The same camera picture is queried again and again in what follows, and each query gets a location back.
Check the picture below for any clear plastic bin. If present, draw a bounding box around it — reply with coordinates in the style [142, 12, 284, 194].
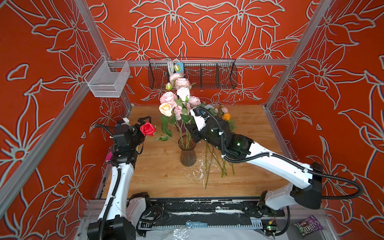
[85, 56, 131, 98]

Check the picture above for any purple candy bag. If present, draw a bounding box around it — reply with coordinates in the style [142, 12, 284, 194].
[294, 215, 325, 238]

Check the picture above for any brown glass vase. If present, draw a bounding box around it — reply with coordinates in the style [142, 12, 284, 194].
[178, 135, 197, 167]

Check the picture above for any mixed flower bunch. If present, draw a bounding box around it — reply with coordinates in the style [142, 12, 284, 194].
[203, 105, 235, 189]

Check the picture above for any pink plastic cup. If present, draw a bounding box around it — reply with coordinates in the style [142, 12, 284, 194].
[105, 152, 113, 162]

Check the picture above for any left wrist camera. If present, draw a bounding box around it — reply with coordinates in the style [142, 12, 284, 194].
[116, 118, 130, 126]

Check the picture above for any red rose stem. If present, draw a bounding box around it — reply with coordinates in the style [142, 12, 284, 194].
[140, 122, 176, 143]

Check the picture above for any peach rose stem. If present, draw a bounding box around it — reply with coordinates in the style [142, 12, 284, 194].
[157, 103, 191, 149]

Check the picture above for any black wire basket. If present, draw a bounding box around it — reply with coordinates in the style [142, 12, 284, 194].
[148, 57, 238, 90]

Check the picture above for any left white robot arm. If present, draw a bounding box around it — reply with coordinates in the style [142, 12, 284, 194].
[87, 116, 152, 240]

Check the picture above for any white rose stem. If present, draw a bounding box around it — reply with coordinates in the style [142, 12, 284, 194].
[174, 87, 192, 148]

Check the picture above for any light blue box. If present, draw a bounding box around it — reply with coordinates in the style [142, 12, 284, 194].
[174, 62, 184, 73]

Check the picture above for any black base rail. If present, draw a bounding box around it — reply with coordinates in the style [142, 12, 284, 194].
[136, 197, 286, 231]

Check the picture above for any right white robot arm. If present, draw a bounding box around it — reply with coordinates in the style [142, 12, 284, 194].
[186, 107, 364, 211]

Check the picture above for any pale pink flower stem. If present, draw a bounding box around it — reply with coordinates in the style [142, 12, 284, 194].
[159, 83, 182, 121]

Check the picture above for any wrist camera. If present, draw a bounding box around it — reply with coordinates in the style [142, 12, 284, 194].
[116, 118, 130, 126]
[192, 110, 206, 131]

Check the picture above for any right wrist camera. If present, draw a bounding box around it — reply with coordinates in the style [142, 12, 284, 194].
[192, 110, 206, 131]

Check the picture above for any pink carnation stem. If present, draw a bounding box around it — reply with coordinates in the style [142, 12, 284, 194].
[188, 96, 202, 108]

